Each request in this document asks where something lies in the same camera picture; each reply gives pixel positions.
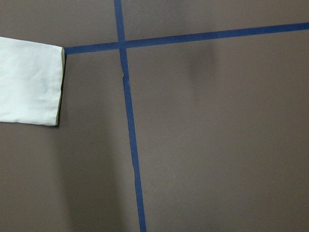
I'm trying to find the cream long-sleeve cat shirt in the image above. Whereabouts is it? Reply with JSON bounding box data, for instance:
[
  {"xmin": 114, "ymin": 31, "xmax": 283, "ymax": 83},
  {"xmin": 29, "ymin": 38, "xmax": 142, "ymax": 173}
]
[{"xmin": 0, "ymin": 37, "xmax": 65, "ymax": 126}]

